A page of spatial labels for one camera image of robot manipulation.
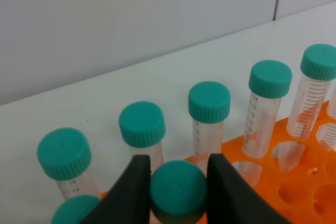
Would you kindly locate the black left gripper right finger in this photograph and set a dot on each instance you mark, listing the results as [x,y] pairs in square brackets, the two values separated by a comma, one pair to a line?
[231,200]

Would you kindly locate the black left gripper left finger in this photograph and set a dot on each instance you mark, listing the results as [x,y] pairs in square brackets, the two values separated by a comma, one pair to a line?
[128,201]

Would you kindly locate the teal-capped test tube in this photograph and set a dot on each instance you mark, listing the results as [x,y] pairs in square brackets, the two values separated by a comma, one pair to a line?
[178,192]

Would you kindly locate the front-left racked test tube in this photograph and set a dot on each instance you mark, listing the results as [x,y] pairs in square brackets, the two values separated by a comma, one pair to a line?
[75,209]

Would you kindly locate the orange test tube rack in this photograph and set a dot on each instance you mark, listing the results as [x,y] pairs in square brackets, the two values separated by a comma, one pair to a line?
[307,193]

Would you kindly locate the row test tube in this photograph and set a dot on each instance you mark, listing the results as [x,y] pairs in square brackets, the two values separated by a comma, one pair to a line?
[209,107]
[326,132]
[65,156]
[318,70]
[269,82]
[142,127]

